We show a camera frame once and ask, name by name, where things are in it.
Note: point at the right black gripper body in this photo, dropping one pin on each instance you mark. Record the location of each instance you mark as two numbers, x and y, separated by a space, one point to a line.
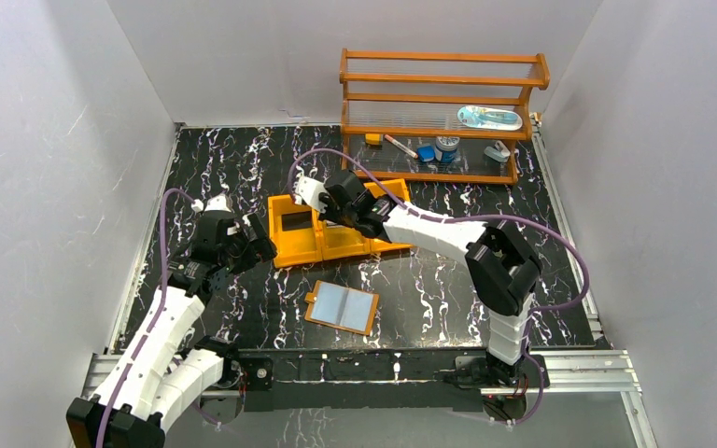
330 211

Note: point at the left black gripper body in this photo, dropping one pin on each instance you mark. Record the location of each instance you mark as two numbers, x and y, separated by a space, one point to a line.
254 245

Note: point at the orange three-compartment plastic bin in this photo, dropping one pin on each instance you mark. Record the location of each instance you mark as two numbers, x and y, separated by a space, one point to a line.
301 238

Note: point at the orange leather card holder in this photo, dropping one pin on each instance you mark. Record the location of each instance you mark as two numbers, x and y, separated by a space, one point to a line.
343 308

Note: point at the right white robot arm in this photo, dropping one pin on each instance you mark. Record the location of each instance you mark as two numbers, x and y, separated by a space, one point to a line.
503 267

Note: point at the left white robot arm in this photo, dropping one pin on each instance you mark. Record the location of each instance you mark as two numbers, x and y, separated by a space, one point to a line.
160 334

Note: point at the small yellow block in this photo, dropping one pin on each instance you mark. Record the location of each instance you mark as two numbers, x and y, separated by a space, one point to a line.
373 139

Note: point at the red white marker pen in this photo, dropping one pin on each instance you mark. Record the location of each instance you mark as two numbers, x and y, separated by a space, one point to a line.
399 145

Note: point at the small blue block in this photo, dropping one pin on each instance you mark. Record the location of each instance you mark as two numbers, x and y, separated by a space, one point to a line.
425 153

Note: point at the orange wooden shelf rack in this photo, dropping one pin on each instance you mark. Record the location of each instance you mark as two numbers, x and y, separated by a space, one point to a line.
415 96

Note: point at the grey white stapler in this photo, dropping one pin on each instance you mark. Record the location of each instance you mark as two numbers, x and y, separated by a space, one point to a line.
498 152

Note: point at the blister pack on shelf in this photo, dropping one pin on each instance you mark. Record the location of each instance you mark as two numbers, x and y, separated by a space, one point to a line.
489 118

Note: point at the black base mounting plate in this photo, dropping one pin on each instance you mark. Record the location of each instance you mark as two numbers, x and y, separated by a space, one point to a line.
460 379

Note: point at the aluminium frame rail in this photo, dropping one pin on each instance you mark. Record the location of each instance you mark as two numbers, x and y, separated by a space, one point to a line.
570 371

